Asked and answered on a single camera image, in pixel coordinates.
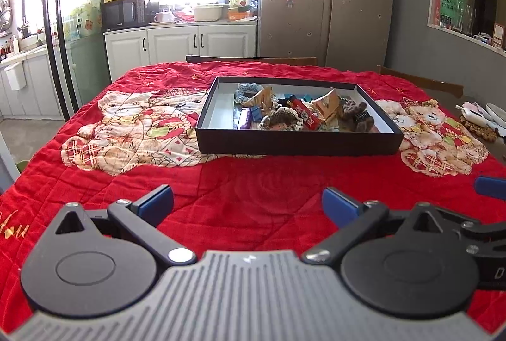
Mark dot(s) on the white pink small object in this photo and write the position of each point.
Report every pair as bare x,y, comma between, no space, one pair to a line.
472,112

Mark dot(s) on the white mug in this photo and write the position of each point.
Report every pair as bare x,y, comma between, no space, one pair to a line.
163,17

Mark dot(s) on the white hanging bin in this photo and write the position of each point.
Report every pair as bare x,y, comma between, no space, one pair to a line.
15,77

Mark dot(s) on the white plate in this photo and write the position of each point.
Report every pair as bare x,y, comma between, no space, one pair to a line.
497,117

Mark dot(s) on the red patterned lighter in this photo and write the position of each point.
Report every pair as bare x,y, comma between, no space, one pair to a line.
305,112

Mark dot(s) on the dark wooden chair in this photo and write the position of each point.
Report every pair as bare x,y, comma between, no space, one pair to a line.
253,60

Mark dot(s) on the black shallow cardboard box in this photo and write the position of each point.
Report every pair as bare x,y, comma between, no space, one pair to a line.
296,145

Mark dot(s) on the black microwave oven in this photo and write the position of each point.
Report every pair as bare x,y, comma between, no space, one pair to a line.
123,13

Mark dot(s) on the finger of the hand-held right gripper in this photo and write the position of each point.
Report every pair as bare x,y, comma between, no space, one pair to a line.
492,187
486,234

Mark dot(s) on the black framed glass door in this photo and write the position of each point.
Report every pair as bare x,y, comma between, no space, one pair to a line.
59,28

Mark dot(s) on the clear drinking glasses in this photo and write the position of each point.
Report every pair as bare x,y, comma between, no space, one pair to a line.
468,18

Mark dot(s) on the purple lighter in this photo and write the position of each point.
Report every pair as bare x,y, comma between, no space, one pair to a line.
244,118

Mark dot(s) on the blue knitted scrunchie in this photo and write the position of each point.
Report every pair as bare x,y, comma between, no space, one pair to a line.
243,92

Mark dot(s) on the white plastic basin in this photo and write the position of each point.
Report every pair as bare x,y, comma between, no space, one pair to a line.
207,13

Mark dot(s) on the red bear printed blanket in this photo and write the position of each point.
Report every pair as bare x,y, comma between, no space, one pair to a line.
237,183

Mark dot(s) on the brown fuzzy hair claw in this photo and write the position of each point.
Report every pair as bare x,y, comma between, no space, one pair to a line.
365,122
350,108

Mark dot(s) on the woven brown coaster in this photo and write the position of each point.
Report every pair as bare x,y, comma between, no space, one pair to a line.
480,131

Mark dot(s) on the brown triangular snack packet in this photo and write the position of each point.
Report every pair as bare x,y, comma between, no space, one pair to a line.
259,98
327,105

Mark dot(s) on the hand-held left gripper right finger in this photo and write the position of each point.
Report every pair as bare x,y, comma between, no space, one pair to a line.
338,206

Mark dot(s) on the green card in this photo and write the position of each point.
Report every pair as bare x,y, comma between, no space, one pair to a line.
452,9

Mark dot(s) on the white kitchen cabinet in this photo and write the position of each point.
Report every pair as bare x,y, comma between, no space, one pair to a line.
174,48

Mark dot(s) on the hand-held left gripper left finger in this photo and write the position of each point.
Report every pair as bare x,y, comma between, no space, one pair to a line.
156,204

